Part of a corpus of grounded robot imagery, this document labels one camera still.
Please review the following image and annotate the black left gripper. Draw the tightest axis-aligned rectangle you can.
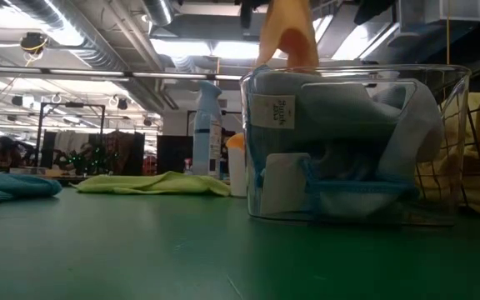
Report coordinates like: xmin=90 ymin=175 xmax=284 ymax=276
xmin=354 ymin=0 xmax=393 ymax=24

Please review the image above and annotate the orange microfiber towel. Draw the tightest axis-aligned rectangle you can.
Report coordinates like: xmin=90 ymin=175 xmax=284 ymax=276
xmin=225 ymin=132 xmax=248 ymax=151
xmin=255 ymin=0 xmax=321 ymax=73

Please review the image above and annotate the turquoise microfiber towel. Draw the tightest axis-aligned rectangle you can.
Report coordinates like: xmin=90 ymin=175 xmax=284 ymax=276
xmin=0 ymin=172 xmax=63 ymax=212
xmin=248 ymin=66 xmax=410 ymax=145

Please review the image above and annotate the pale blue microfiber towel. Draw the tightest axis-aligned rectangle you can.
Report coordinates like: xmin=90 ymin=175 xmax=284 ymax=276
xmin=256 ymin=78 xmax=444 ymax=220

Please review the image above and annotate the lime green microfiber towel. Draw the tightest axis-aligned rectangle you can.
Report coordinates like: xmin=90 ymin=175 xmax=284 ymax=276
xmin=69 ymin=170 xmax=232 ymax=197

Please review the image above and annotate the ceiling light panel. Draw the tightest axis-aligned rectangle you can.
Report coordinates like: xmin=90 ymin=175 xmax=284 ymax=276
xmin=318 ymin=16 xmax=400 ymax=62
xmin=150 ymin=37 xmax=262 ymax=59

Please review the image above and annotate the grey ceiling box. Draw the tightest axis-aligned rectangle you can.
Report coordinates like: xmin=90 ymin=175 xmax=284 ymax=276
xmin=397 ymin=0 xmax=480 ymax=23

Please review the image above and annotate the clear plastic bin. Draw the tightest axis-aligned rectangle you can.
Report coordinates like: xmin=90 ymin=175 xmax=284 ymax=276
xmin=238 ymin=62 xmax=473 ymax=228

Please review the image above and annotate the blue spray bottle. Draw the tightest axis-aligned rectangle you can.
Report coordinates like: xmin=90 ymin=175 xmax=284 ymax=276
xmin=192 ymin=80 xmax=224 ymax=178

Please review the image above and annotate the white plastic bin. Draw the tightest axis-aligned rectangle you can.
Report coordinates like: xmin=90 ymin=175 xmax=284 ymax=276
xmin=226 ymin=143 xmax=249 ymax=198

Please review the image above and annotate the black partition panel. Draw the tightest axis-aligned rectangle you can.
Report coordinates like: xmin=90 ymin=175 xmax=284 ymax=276
xmin=156 ymin=133 xmax=194 ymax=176

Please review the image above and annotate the green table mat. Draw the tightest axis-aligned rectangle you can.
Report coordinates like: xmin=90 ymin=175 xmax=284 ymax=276
xmin=0 ymin=187 xmax=480 ymax=300

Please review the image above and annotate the black metal rack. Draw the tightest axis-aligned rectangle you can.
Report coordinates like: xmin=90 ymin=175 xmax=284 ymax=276
xmin=35 ymin=101 xmax=107 ymax=168

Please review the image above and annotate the person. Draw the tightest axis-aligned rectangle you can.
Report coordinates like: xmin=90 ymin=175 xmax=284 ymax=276
xmin=0 ymin=135 xmax=27 ymax=168

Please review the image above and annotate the yellow hanging cord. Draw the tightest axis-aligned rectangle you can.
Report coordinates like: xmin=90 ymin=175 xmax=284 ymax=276
xmin=444 ymin=16 xmax=452 ymax=67

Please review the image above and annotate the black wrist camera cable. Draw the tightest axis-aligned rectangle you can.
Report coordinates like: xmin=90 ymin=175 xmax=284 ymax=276
xmin=238 ymin=0 xmax=256 ymax=31

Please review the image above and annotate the smooth silver ceiling duct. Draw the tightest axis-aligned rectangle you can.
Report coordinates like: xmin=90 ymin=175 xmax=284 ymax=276
xmin=142 ymin=0 xmax=177 ymax=27

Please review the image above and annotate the silver horizontal frame bar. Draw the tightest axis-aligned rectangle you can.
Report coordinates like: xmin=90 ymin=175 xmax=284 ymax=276
xmin=0 ymin=64 xmax=244 ymax=83

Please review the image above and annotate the corrugated silver ceiling duct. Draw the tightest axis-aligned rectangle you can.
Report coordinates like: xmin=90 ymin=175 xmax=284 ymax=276
xmin=0 ymin=0 xmax=133 ymax=72

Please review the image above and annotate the black overhead camera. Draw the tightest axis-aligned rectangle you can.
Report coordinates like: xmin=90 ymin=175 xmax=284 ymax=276
xmin=18 ymin=31 xmax=50 ymax=55

